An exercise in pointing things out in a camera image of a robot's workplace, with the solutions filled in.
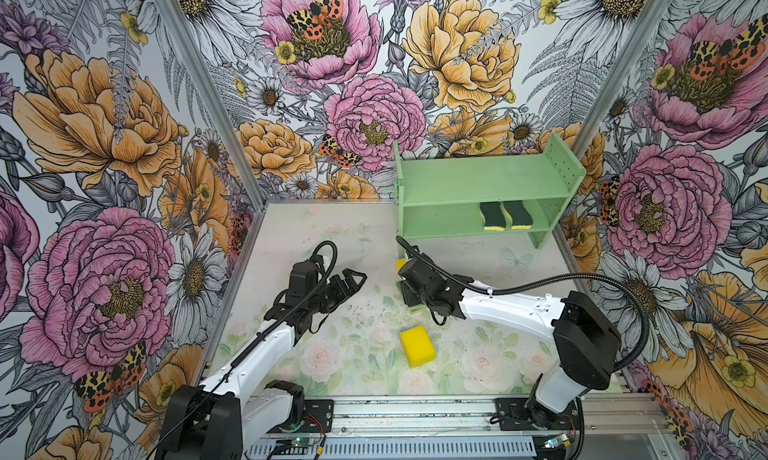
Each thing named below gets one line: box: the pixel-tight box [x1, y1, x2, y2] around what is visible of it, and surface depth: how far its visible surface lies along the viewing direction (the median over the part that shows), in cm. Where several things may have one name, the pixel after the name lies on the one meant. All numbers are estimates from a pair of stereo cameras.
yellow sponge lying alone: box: [400, 325, 437, 369], surface depth 84 cm
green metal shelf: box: [394, 133, 586, 257], surface depth 101 cm
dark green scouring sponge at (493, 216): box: [480, 202, 505, 231], surface depth 101 cm
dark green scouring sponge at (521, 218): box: [503, 200, 533, 229], surface depth 101 cm
